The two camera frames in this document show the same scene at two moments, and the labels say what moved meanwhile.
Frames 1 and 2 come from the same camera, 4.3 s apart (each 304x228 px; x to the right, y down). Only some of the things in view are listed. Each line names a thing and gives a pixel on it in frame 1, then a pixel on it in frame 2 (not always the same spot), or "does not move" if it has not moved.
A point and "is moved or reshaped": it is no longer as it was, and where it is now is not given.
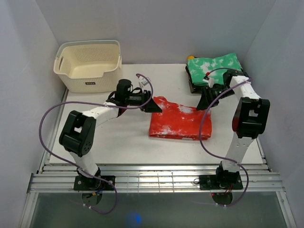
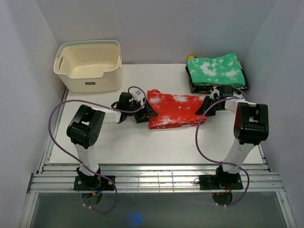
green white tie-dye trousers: x=199 y=68 does not move
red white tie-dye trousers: x=177 y=121 is moved or reshaped
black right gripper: x=206 y=98 to x=204 y=105
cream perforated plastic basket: x=89 y=66 does not move
